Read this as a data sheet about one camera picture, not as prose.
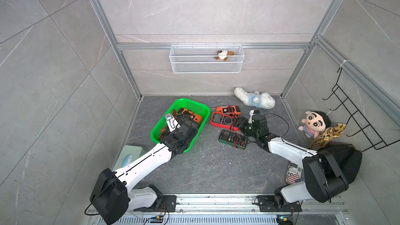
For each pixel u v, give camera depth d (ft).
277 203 2.14
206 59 3.29
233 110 3.48
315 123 2.67
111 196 1.29
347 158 2.09
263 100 3.49
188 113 3.40
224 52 2.88
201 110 3.44
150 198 1.99
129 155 2.63
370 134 2.04
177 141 1.96
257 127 2.30
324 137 2.50
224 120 2.88
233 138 3.04
